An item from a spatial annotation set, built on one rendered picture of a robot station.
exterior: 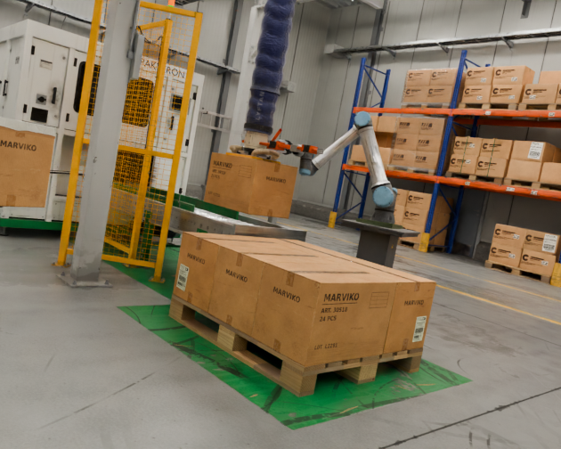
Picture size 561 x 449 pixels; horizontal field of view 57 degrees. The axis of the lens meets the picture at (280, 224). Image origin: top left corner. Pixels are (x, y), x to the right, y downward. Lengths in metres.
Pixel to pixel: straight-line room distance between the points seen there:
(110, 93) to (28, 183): 1.26
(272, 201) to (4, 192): 1.90
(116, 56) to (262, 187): 1.33
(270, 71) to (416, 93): 8.26
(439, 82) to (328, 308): 9.70
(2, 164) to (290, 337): 1.54
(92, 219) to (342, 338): 2.03
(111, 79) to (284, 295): 2.04
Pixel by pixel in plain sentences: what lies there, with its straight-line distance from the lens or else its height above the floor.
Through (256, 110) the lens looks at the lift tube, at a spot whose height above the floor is 1.45.
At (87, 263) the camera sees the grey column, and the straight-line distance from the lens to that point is 3.89.
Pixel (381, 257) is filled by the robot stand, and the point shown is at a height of 0.52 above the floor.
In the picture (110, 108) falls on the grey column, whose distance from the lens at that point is 3.82.
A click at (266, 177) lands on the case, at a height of 0.96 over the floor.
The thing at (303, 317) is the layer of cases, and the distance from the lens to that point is 2.44.
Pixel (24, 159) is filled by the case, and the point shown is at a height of 0.85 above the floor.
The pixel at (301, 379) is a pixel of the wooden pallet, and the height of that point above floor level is 0.08.
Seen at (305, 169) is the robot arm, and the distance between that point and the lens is 4.04.
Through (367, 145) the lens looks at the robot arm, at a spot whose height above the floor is 1.33.
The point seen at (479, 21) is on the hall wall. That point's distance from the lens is 13.49.
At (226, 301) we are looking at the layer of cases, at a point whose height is 0.26.
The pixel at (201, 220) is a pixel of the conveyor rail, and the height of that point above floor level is 0.56.
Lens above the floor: 0.97
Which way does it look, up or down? 5 degrees down
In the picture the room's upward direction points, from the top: 10 degrees clockwise
